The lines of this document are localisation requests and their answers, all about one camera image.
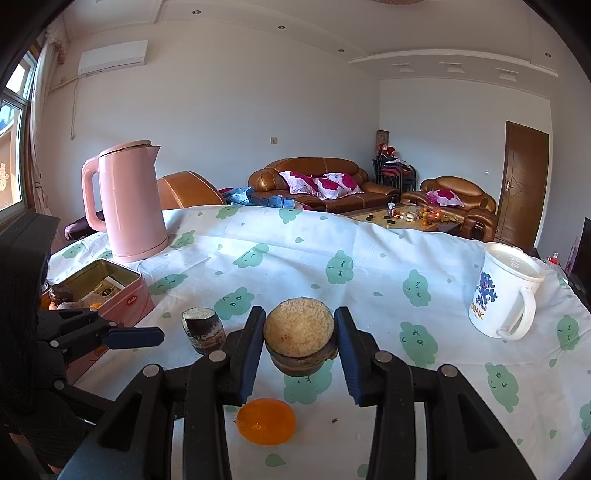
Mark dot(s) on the pink floral pillow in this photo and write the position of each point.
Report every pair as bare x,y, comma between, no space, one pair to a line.
339,184
300,184
443,197

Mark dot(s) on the tall patterned vase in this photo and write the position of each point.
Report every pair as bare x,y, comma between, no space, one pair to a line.
383,141

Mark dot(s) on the cluttered wooden coffee table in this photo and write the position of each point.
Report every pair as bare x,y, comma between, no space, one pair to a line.
415,219

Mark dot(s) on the pink metal tin box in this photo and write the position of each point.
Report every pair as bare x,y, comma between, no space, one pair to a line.
134,300

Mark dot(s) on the long brown leather sofa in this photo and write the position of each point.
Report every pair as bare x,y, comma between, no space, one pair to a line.
323,166

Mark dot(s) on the white air conditioner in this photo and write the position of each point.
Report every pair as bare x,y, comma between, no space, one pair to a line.
113,57

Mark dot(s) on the printed leaflet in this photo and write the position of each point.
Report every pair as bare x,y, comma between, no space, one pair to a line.
108,288

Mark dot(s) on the dark purple chair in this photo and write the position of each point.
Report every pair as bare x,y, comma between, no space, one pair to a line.
83,228

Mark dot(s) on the blue clothes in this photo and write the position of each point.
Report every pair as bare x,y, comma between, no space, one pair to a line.
258,198

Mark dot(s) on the stacked dark chairs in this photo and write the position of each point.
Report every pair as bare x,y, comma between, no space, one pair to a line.
392,173

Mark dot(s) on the pink electric kettle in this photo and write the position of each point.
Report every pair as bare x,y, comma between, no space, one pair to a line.
129,207

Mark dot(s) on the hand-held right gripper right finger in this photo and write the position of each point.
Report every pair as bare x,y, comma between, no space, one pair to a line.
351,355

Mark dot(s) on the light curtain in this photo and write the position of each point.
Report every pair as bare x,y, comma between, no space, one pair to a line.
44,115

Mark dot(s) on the white air conditioner pipe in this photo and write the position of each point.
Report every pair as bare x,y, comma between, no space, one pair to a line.
74,106

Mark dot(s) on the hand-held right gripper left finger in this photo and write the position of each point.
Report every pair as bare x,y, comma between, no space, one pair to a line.
247,355

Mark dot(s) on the window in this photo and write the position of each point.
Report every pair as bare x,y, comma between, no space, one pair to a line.
14,138

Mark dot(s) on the red stuffed toys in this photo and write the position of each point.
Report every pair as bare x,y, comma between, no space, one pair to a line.
390,150

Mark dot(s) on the large orange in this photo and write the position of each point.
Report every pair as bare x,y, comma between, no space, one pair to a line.
266,421

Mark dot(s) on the small dark bottle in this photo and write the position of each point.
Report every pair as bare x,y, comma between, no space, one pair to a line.
393,207

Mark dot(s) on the black television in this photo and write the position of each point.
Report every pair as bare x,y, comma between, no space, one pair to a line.
582,258

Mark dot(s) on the brown leather armchair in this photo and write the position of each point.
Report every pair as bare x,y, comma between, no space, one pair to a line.
184,189
475,203

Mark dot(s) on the dark brown water chestnut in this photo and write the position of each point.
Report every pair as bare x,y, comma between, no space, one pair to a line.
71,304
60,293

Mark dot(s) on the brown wooden door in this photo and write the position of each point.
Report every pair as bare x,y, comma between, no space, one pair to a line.
524,184

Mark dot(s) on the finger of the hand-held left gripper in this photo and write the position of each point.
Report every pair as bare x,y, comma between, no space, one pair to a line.
134,337
87,399

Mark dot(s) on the white printed mug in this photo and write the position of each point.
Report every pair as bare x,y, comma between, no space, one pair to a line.
498,295

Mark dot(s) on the white green cloud tablecloth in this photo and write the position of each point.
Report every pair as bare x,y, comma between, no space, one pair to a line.
392,258

